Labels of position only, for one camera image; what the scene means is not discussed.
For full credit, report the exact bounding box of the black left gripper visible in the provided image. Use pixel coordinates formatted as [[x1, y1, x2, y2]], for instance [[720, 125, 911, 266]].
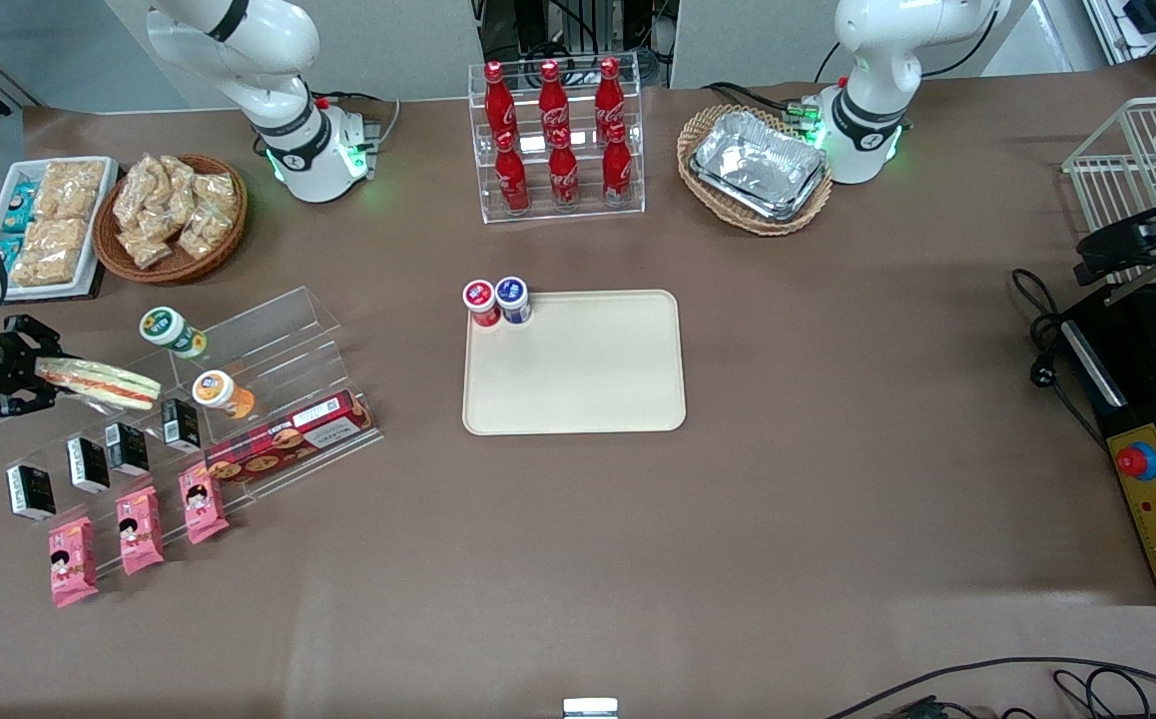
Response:
[[1074, 196, 1156, 289]]

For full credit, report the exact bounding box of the triangle sandwich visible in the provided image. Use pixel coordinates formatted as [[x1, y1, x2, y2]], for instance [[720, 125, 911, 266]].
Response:
[[36, 359, 163, 413]]

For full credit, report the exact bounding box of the black tray sealing machine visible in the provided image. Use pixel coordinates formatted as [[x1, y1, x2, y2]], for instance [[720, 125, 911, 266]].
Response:
[[1056, 279, 1156, 608]]

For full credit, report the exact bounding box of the white rectangular snack tray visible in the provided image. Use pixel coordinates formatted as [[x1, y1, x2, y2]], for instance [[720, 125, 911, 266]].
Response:
[[0, 156, 121, 302]]

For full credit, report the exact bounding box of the cream plastic serving tray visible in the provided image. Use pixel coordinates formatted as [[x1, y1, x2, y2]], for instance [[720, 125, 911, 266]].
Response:
[[461, 289, 688, 437]]

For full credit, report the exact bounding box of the rice crisp snack pack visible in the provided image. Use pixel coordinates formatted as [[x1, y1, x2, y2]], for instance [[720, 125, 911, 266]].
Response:
[[8, 250, 81, 290], [35, 159, 107, 222], [23, 217, 93, 263]]

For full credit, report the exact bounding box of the black drink carton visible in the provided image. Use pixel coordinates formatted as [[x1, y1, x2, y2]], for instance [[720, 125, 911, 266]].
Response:
[[65, 435, 113, 496], [103, 421, 152, 478], [159, 396, 204, 454], [4, 463, 58, 523]]

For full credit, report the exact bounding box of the green cap yogurt bottle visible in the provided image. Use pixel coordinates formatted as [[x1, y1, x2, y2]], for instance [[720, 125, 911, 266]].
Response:
[[138, 305, 209, 361]]

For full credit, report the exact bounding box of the clear bag of snacks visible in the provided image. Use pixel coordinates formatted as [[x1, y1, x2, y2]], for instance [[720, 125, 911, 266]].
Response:
[[189, 171, 239, 217], [118, 227, 176, 270], [113, 154, 166, 232], [159, 154, 199, 227], [176, 205, 231, 260]]

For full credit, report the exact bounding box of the round wicker basket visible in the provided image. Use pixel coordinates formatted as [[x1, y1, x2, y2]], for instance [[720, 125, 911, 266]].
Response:
[[92, 153, 250, 287]]

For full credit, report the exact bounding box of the red emergency stop button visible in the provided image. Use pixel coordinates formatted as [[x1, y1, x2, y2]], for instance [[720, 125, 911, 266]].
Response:
[[1114, 440, 1156, 481]]

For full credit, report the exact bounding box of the orange cap yogurt bottle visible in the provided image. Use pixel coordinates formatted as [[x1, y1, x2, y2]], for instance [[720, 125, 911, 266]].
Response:
[[191, 368, 258, 421]]

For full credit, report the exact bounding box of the pink snack pack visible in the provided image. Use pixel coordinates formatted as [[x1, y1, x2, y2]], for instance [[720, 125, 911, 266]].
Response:
[[178, 466, 231, 546], [48, 516, 101, 609], [115, 485, 167, 576]]

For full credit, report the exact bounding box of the clear acrylic stepped shelf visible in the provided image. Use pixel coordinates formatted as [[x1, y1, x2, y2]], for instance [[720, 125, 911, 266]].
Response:
[[0, 286, 387, 576]]

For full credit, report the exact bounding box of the red cookie box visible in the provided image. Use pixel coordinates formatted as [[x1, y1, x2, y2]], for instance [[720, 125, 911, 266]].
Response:
[[203, 388, 377, 486]]

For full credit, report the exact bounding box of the aluminium foil container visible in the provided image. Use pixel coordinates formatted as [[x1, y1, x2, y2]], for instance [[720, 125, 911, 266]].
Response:
[[694, 109, 828, 207], [689, 160, 830, 224]]

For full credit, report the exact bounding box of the oval wicker basket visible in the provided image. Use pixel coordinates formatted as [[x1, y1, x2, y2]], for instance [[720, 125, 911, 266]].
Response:
[[676, 104, 836, 238]]

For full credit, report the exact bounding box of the red cap yogurt bottle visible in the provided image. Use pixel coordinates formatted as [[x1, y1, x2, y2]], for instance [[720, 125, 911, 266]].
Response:
[[461, 279, 502, 330]]

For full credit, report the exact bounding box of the clear acrylic bottle rack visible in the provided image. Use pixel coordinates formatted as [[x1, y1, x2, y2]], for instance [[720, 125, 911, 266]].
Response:
[[467, 61, 648, 226]]

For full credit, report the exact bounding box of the blue cap yogurt bottle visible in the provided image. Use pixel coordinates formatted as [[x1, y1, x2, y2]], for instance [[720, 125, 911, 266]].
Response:
[[494, 276, 534, 327]]

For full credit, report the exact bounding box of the red cola bottle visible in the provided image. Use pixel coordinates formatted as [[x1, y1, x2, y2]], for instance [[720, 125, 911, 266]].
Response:
[[594, 56, 628, 137], [601, 121, 635, 207], [493, 129, 530, 216], [483, 60, 518, 142], [537, 59, 571, 142], [547, 127, 582, 212]]

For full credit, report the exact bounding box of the black equipment rack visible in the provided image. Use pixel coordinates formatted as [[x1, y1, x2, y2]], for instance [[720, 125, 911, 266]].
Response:
[[476, 0, 676, 88]]

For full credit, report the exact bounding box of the black power cable with plug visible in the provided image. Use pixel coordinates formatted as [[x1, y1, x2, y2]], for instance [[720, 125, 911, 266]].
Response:
[[1009, 267, 1109, 451]]

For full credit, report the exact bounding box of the silver machine handle bar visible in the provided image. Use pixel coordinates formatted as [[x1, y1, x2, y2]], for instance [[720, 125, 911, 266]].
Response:
[[1059, 319, 1129, 408]]

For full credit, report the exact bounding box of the white wire rack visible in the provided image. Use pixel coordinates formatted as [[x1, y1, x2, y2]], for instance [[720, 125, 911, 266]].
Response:
[[1061, 94, 1156, 292]]

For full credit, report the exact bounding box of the black cable at arm base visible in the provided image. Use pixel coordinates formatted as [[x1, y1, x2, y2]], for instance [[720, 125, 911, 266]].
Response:
[[702, 79, 821, 117]]

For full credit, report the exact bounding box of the long black cable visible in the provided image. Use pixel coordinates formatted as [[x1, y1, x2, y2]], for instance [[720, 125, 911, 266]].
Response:
[[822, 655, 1156, 719]]

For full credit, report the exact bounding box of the looped black cable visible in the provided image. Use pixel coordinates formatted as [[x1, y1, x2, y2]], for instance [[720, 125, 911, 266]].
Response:
[[1051, 666, 1154, 719]]

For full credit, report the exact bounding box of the white cable at arm base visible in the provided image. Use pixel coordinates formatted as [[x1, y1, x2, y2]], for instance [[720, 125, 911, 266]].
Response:
[[312, 89, 402, 153]]

